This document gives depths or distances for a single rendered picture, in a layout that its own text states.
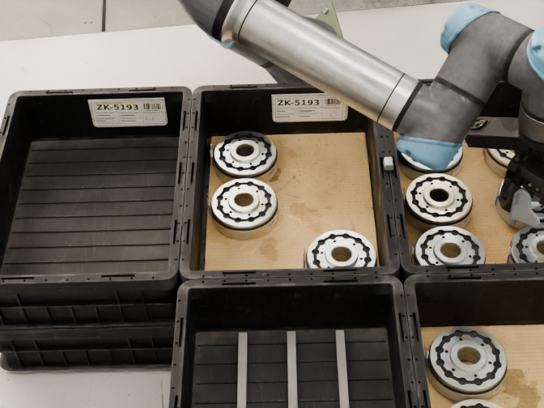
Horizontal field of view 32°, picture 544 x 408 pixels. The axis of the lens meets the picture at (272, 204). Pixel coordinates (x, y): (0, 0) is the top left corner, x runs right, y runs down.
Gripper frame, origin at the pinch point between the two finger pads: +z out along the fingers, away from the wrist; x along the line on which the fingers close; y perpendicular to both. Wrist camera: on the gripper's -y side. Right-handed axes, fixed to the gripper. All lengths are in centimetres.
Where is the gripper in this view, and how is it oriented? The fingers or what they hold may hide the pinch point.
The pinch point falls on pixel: (518, 207)
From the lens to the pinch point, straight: 147.2
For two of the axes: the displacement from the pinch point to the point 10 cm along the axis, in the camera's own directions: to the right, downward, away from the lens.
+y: 7.1, 5.1, -4.9
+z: 1.1, 6.1, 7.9
